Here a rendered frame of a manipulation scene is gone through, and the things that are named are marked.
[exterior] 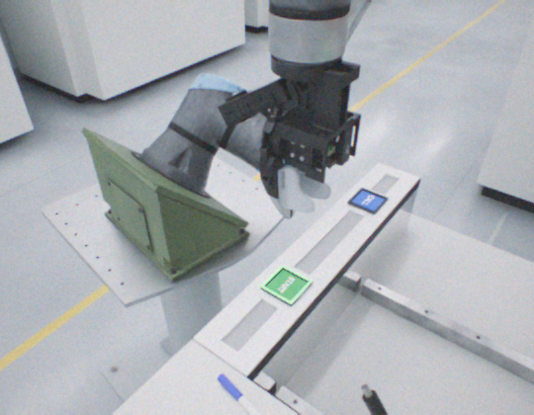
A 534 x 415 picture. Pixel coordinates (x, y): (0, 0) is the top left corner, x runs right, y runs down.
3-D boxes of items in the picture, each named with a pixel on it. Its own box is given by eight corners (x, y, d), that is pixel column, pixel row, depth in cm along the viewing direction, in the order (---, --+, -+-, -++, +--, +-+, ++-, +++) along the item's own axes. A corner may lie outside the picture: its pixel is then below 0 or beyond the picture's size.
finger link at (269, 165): (270, 205, 52) (270, 138, 46) (259, 200, 52) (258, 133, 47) (293, 186, 55) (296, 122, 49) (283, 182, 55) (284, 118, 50)
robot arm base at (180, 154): (126, 149, 92) (149, 108, 91) (171, 170, 105) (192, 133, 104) (171, 182, 85) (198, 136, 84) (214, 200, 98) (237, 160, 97)
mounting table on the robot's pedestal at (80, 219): (55, 249, 112) (39, 208, 103) (196, 180, 136) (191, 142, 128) (152, 363, 86) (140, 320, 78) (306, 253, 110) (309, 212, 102)
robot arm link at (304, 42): (251, 11, 40) (302, -5, 45) (252, 60, 43) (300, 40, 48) (321, 26, 37) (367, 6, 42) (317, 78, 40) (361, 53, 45)
